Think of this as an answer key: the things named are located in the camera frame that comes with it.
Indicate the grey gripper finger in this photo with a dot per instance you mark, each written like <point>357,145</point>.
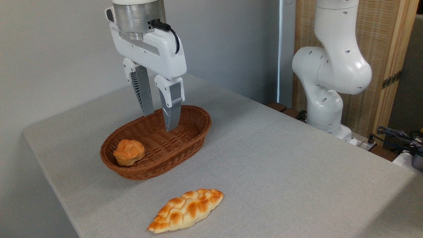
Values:
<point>173,105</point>
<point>143,89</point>

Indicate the brass screen hinge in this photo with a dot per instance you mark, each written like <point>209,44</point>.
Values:
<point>391,79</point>

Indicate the white vertical wall trim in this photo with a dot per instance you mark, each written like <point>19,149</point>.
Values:
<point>280,49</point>

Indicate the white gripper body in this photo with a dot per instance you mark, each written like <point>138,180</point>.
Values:
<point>158,56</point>

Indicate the round knotted bread roll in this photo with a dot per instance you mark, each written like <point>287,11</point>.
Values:
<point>129,152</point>

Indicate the brown oval wicker basket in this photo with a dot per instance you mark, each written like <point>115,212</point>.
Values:
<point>158,158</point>

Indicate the wooden rattan folding screen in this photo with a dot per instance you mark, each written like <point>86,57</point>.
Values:
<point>380,49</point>

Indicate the long braided bread loaf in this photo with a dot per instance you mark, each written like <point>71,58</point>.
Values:
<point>185,211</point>

